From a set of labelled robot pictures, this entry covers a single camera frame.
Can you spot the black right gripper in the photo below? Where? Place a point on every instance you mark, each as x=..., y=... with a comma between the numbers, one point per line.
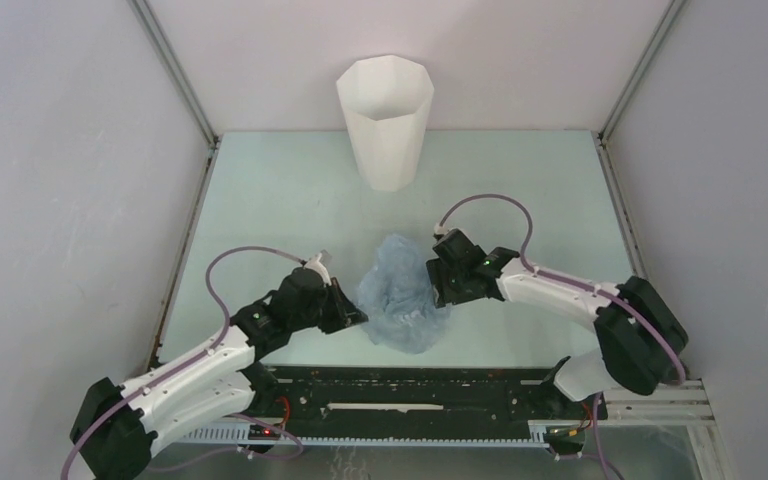
x=438, y=272

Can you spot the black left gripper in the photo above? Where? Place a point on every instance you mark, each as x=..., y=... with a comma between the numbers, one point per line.
x=353, y=314

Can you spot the blue plastic trash bag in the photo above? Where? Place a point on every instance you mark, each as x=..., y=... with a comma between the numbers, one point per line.
x=398, y=298

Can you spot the white octagonal trash bin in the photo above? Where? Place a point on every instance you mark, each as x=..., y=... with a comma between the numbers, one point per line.
x=386, y=101

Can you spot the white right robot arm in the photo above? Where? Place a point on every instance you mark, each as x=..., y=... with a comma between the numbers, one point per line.
x=639, y=337

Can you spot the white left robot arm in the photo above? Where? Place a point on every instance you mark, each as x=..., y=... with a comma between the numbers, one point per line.
x=120, y=428

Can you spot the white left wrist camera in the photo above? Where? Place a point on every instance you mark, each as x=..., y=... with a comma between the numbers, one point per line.
x=318, y=263

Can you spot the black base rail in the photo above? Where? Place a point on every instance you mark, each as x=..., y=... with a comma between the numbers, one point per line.
x=348, y=399

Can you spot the white slotted cable duct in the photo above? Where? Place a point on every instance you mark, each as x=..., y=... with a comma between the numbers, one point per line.
x=247, y=434

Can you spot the aluminium right corner post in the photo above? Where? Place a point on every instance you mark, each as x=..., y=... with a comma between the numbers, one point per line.
x=663, y=29

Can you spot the aluminium corner post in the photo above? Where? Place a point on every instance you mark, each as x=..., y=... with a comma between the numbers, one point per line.
x=663, y=29
x=169, y=60

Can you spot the aluminium left corner post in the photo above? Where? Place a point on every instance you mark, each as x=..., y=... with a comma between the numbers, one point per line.
x=169, y=60

